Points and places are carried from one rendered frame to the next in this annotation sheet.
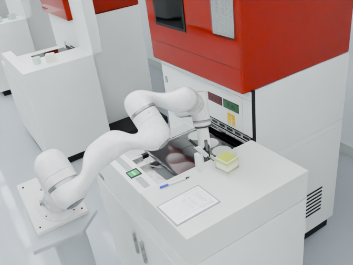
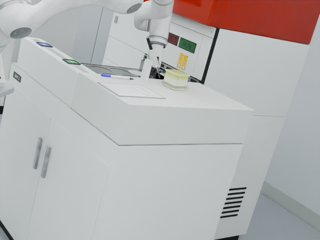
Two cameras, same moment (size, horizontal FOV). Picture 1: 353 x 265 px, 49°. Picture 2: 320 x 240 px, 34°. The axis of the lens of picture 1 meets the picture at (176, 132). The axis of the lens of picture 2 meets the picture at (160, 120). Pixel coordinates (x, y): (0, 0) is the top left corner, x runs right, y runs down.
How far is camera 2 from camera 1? 0.85 m
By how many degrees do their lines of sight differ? 17
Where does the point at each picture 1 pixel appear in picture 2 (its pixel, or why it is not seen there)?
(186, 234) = (129, 102)
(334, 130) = (275, 125)
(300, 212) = (233, 157)
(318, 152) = (254, 141)
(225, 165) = (174, 78)
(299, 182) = (243, 117)
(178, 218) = (121, 93)
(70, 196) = (22, 17)
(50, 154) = not seen: outside the picture
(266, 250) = (189, 181)
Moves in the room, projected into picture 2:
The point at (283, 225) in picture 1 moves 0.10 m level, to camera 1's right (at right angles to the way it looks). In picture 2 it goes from (214, 161) to (237, 165)
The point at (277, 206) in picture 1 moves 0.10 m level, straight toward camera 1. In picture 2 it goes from (216, 132) to (215, 140)
